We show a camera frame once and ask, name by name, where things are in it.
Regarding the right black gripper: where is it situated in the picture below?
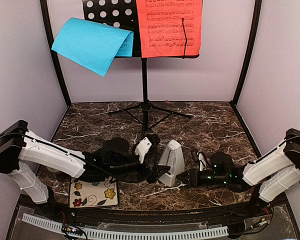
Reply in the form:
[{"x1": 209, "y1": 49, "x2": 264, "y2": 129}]
[{"x1": 176, "y1": 168, "x2": 229, "y2": 187}]

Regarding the white metronome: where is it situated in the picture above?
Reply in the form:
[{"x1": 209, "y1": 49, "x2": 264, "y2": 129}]
[{"x1": 158, "y1": 140, "x2": 185, "y2": 187}]

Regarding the red sheet music page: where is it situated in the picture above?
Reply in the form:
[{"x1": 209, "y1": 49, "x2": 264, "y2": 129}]
[{"x1": 136, "y1": 0, "x2": 203, "y2": 58}]

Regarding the blue sheet music page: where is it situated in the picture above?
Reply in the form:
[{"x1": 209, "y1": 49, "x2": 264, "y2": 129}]
[{"x1": 51, "y1": 17, "x2": 134, "y2": 77}]

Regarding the black perforated music stand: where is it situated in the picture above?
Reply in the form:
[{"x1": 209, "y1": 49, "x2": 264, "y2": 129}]
[{"x1": 82, "y1": 0, "x2": 192, "y2": 138}]

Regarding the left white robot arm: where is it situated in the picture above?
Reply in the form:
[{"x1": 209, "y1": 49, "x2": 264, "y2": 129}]
[{"x1": 0, "y1": 120, "x2": 170, "y2": 218}]

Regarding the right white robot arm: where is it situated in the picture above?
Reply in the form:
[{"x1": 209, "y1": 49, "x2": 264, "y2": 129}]
[{"x1": 176, "y1": 128, "x2": 300, "y2": 217}]

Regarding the square floral ceramic plate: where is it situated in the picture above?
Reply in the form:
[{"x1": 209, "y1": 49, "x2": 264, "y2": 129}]
[{"x1": 68, "y1": 177, "x2": 119, "y2": 209}]

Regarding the small green circuit board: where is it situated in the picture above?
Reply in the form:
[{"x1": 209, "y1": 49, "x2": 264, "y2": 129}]
[{"x1": 61, "y1": 224, "x2": 84, "y2": 238}]

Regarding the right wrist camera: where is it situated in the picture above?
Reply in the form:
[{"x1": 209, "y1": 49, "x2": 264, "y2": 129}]
[{"x1": 190, "y1": 149, "x2": 208, "y2": 172}]

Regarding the white slotted cable duct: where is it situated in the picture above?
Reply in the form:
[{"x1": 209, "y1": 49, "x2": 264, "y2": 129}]
[{"x1": 21, "y1": 213, "x2": 229, "y2": 240}]

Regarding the right black frame post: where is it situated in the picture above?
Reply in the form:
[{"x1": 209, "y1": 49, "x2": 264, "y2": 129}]
[{"x1": 229, "y1": 0, "x2": 262, "y2": 157}]

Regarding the black frame post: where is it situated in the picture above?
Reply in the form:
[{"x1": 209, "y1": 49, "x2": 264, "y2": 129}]
[
  {"x1": 39, "y1": 0, "x2": 72, "y2": 108},
  {"x1": 229, "y1": 0, "x2": 262, "y2": 157}
]

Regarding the left black frame post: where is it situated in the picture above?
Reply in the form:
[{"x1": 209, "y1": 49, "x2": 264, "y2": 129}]
[{"x1": 39, "y1": 0, "x2": 72, "y2": 108}]

